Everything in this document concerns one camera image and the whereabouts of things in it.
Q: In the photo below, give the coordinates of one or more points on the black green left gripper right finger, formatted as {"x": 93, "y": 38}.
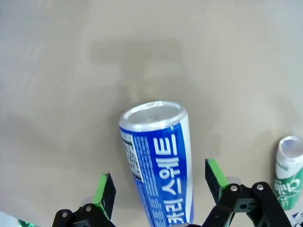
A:
{"x": 236, "y": 203}

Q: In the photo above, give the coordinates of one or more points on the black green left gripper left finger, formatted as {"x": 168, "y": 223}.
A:
{"x": 104, "y": 196}

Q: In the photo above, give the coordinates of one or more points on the blue drink can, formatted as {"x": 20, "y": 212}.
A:
{"x": 163, "y": 165}

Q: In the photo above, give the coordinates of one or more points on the white green soda can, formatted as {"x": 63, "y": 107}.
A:
{"x": 287, "y": 179}

